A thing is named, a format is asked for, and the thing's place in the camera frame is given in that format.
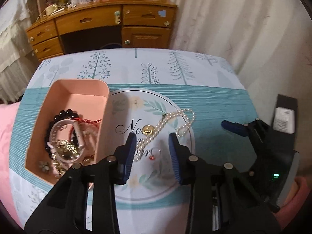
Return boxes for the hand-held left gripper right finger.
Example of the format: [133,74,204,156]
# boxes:
[168,132,282,234]

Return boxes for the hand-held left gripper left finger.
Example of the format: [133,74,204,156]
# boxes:
[24,132,137,234]

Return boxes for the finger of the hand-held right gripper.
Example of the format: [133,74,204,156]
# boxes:
[221,118,269,140]

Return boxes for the white pearl necklace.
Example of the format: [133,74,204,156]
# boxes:
[133,108,197,163]

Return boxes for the red string bracelet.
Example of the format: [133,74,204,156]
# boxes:
[67,118,102,140]

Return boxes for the gold chain jewelry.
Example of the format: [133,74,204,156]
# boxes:
[52,139,95,176]

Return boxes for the white bangle bracelet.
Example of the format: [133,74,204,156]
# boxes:
[49,119,86,163]

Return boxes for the pink plastic box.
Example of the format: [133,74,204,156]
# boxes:
[24,79,114,191]

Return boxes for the black bead bracelet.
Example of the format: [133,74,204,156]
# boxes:
[44,109,81,160]

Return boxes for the silver flower brooch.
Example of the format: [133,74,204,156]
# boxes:
[38,160,51,172]

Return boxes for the person's right forearm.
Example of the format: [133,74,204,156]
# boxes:
[275,177,312,230]

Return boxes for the white leaf print curtain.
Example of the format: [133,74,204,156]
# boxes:
[168,0,312,177]

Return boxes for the dark waste bin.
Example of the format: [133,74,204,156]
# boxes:
[101,43,125,51]

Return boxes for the pink blanket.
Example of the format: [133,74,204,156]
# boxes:
[0,101,25,228]

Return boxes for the wooden desk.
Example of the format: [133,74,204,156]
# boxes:
[26,0,179,63]

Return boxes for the white lace cover cloth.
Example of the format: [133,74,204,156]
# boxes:
[0,0,42,103]

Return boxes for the small red bead ring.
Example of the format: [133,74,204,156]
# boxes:
[149,149,163,161]

